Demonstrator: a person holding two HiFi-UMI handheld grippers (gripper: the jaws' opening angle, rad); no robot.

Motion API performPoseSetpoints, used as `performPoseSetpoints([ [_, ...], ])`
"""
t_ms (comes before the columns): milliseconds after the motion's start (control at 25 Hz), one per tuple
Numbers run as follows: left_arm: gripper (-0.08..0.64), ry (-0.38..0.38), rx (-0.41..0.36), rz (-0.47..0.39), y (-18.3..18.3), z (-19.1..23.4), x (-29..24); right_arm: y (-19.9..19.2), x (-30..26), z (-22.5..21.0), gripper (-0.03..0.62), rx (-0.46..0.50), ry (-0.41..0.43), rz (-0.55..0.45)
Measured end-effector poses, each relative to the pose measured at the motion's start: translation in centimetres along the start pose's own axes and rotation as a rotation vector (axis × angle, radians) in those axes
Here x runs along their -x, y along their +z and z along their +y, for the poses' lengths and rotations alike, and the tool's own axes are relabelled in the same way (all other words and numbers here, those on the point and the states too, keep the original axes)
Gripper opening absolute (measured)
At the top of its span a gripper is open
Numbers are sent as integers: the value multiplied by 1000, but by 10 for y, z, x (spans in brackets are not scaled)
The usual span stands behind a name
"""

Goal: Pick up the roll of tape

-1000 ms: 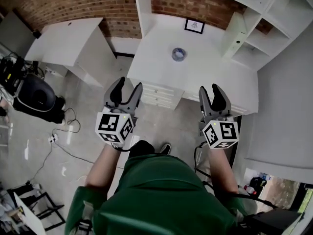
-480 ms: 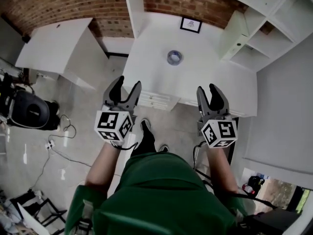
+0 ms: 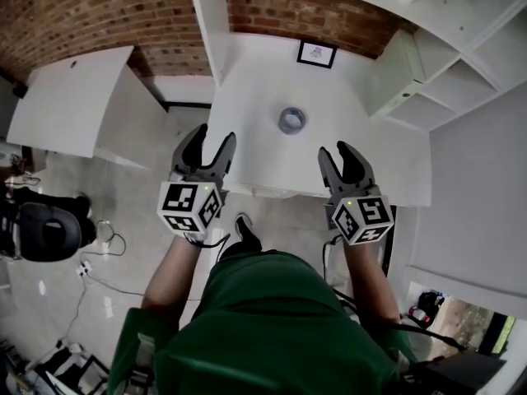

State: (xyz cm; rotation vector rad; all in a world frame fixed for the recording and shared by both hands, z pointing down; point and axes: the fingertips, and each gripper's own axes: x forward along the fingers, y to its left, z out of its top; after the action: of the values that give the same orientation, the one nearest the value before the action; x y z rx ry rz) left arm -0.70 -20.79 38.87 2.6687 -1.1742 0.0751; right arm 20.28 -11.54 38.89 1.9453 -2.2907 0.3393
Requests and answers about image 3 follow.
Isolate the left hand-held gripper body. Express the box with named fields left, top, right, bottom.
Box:
left=156, top=162, right=228, bottom=244

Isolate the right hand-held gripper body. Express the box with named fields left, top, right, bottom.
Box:
left=324, top=185, right=395, bottom=246

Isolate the grey roll of tape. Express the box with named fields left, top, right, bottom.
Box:
left=277, top=106, right=307, bottom=134

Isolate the person's right forearm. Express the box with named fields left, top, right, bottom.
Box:
left=342, top=231, right=402, bottom=324

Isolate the person's left forearm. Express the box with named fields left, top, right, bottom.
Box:
left=140, top=232, right=203, bottom=332

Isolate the person's black shoe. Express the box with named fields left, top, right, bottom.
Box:
left=221, top=213, right=264, bottom=261

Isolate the black bag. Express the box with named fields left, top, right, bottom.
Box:
left=414, top=290, right=446, bottom=329

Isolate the black framed picture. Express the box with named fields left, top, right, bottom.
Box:
left=296, top=40, right=338, bottom=70

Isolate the white side table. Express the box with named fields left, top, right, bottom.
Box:
left=6, top=45, right=150, bottom=171

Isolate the black office chair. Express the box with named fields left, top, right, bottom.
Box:
left=0, top=179, right=96, bottom=263

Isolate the person's green shirt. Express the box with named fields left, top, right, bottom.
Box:
left=107, top=249, right=417, bottom=395

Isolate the white shelf unit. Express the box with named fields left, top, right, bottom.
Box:
left=332, top=0, right=527, bottom=133

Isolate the black box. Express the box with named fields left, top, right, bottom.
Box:
left=411, top=350, right=508, bottom=395

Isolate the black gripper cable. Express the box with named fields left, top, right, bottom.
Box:
left=321, top=235, right=469, bottom=352
left=183, top=231, right=231, bottom=263

